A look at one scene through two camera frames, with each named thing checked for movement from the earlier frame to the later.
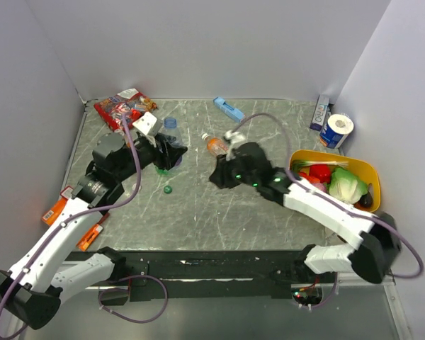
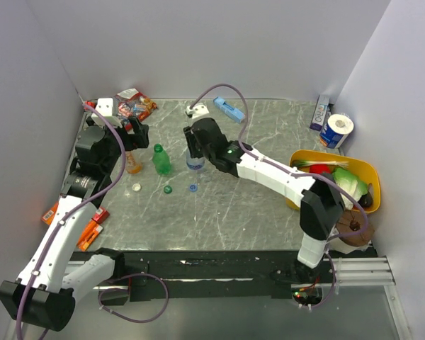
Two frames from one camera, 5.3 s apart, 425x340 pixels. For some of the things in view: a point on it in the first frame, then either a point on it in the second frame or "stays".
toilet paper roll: (336, 130) stays
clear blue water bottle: (171, 129) → (194, 163)
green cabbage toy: (347, 186) stays
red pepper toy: (323, 172) stays
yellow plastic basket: (367, 171) stays
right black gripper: (220, 176) → (190, 139)
